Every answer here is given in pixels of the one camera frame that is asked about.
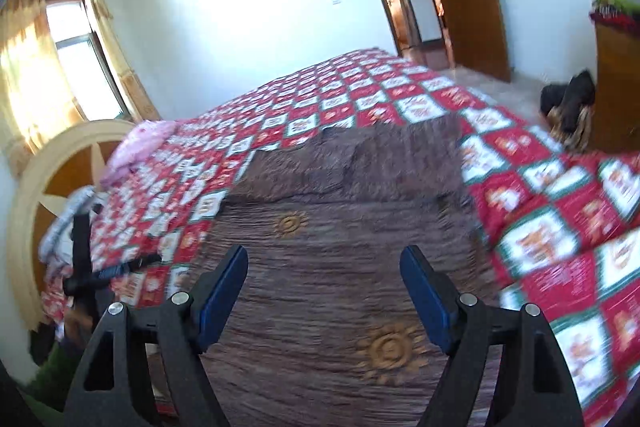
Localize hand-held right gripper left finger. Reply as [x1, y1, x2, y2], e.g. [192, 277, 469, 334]
[62, 245, 249, 427]

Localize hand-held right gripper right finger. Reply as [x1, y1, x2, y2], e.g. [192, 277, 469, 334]
[399, 245, 586, 427]

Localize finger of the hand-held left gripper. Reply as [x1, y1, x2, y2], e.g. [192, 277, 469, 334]
[62, 254, 163, 300]
[72, 211, 93, 290]

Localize brown knit sweater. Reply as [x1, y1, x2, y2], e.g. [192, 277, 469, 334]
[150, 114, 506, 427]

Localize grey white cloth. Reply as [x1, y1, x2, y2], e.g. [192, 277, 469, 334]
[40, 187, 98, 268]

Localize cream wooden headboard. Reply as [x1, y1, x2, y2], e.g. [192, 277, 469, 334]
[7, 119, 138, 333]

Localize pink pillow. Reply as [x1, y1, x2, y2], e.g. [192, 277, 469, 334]
[100, 121, 178, 188]

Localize red printed checkered blanket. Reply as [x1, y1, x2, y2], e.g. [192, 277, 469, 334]
[40, 48, 640, 427]

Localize yellow curtain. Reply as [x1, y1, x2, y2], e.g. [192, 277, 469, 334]
[0, 0, 86, 178]
[80, 0, 161, 122]

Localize window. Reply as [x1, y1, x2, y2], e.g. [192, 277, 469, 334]
[45, 0, 133, 122]

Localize brown patterned cloth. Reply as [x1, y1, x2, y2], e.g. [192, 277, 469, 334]
[547, 104, 593, 148]

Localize black boots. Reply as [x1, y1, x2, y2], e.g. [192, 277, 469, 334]
[540, 71, 596, 132]

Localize brown wooden cabinet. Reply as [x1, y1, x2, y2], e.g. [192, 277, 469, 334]
[592, 14, 640, 152]

